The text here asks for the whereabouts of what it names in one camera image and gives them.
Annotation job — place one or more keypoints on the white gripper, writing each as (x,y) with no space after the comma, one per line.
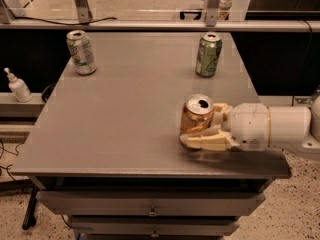
(249,125)

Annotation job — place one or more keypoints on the orange soda can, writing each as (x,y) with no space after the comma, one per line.
(197,114)

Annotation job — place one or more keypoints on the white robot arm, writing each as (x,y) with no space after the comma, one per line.
(294,129)

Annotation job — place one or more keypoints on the white green soda can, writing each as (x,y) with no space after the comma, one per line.
(79,46)

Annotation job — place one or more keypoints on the upper drawer with knob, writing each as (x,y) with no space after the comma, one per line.
(150,204)

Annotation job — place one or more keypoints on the drawer with knob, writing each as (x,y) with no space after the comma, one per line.
(150,204)
(156,226)

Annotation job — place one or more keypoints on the grey drawer cabinet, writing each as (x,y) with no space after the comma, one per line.
(105,150)

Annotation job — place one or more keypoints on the lower drawer with knob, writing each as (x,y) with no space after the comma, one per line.
(156,226)

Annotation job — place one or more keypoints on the white pump bottle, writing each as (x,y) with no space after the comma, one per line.
(18,87)

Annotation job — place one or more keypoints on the black stand leg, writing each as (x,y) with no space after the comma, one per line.
(29,219)

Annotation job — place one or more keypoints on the right metal frame post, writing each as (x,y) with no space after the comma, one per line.
(211,12)

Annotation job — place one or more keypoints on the metal frame post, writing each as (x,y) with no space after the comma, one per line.
(211,12)
(83,11)

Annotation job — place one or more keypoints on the left metal frame post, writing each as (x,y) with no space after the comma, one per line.
(83,11)

